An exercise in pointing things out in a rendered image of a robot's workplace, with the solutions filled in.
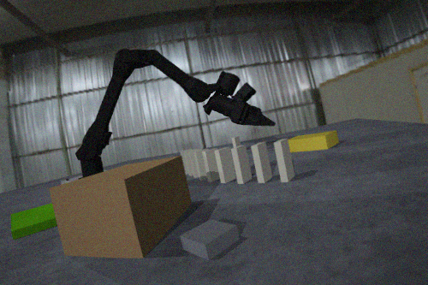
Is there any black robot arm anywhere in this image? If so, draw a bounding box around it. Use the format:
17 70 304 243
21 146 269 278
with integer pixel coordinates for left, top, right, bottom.
75 48 256 180

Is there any brown rectangular block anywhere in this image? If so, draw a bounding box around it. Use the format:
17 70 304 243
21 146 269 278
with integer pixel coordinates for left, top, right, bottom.
49 156 192 258

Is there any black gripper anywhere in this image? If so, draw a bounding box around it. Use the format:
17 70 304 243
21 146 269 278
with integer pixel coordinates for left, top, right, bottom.
222 98 276 127

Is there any yellow block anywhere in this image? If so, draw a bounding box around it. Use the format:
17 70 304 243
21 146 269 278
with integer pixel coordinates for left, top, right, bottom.
288 131 339 152

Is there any green rectangular block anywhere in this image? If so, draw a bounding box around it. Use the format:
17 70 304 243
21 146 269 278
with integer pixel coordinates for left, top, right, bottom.
11 204 57 240

